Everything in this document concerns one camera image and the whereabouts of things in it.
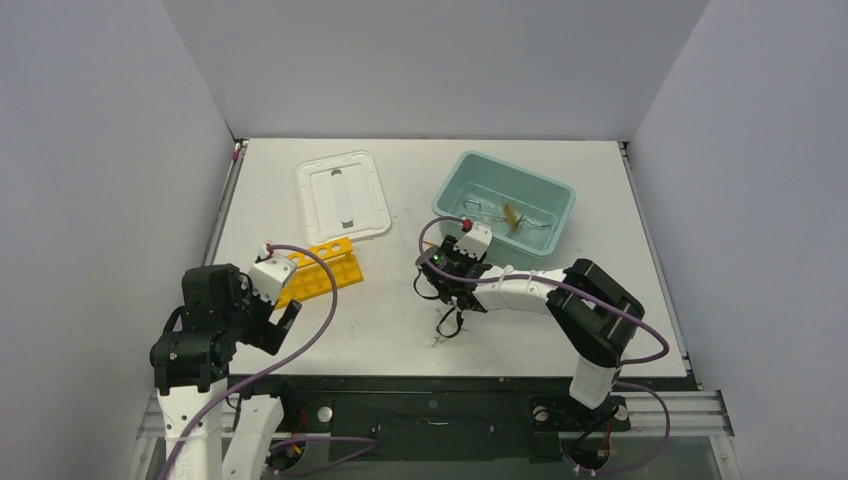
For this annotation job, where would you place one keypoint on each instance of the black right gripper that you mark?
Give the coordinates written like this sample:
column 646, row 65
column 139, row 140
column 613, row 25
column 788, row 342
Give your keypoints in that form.
column 460, row 285

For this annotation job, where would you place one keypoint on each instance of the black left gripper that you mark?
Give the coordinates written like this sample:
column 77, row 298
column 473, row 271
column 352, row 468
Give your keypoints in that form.
column 265, row 334

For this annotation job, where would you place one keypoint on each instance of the brown test tube brush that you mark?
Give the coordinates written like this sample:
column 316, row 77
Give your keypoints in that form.
column 512, row 219

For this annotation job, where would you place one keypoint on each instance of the teal plastic bin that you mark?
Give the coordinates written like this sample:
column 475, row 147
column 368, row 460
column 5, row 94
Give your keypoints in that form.
column 482, row 177

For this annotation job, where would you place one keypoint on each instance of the white plastic bin lid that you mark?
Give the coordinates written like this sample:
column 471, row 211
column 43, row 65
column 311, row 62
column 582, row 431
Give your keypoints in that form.
column 342, row 196

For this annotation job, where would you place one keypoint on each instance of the metal crucible tongs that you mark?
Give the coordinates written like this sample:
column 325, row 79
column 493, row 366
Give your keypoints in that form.
column 492, row 213

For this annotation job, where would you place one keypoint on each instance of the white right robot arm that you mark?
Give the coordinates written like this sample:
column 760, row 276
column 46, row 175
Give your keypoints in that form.
column 587, row 304

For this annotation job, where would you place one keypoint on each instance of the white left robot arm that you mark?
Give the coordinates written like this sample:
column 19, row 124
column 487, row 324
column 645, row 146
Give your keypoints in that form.
column 222, row 307

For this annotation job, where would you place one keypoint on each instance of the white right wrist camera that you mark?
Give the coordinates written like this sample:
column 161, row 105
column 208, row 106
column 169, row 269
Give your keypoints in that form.
column 475, row 239

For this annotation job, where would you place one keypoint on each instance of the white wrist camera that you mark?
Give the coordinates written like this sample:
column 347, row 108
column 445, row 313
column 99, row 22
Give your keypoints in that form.
column 475, row 239
column 270, row 274

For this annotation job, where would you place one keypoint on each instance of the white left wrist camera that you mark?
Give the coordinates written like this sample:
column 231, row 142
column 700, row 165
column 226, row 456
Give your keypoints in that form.
column 270, row 274

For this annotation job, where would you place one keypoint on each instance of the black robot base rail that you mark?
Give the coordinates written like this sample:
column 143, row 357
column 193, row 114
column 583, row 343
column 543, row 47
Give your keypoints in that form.
column 431, row 419

